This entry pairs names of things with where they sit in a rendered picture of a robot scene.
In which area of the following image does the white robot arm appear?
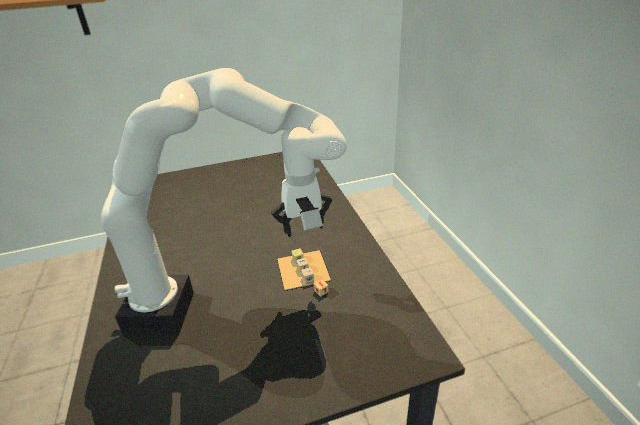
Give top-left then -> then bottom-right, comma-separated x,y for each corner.
101,68 -> 347,312

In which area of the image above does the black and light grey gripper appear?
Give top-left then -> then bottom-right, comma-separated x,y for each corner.
271,176 -> 333,237

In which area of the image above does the tan square mat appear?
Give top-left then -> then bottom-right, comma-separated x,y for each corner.
278,250 -> 331,290

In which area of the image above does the beige block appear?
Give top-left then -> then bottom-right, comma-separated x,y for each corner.
292,249 -> 304,263
297,258 -> 309,273
301,267 -> 314,283
314,280 -> 328,297

